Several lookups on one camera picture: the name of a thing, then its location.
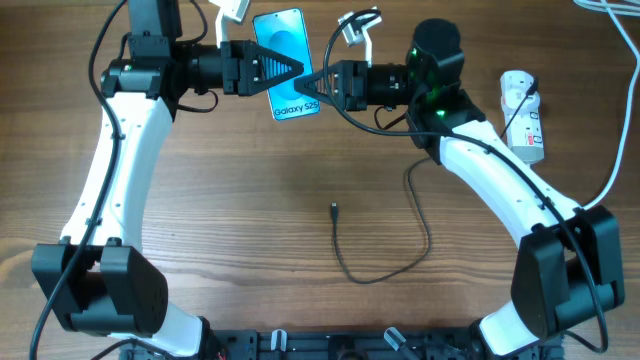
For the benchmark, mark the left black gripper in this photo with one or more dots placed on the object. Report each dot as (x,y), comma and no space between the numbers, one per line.
(243,77)

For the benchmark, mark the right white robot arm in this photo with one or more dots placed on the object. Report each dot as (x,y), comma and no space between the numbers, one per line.
(569,262)

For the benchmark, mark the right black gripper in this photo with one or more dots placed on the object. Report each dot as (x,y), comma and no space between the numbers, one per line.
(360,71)

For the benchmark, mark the white power strip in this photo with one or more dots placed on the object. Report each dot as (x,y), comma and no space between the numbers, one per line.
(520,102)

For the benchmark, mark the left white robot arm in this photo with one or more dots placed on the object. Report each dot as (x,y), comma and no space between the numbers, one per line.
(95,278)

